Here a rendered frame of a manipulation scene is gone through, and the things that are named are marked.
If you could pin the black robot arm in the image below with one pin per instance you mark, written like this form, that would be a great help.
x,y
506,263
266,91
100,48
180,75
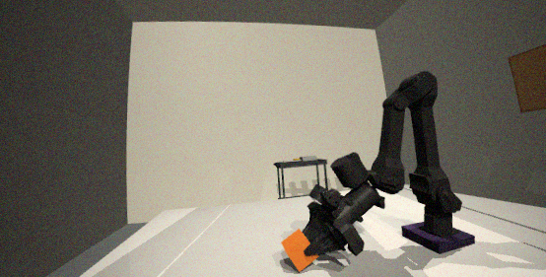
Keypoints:
x,y
428,182

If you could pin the orange block with dark blue square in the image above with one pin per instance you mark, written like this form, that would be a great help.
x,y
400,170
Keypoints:
x,y
294,245

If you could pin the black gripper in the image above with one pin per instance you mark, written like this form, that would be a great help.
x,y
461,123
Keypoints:
x,y
331,233

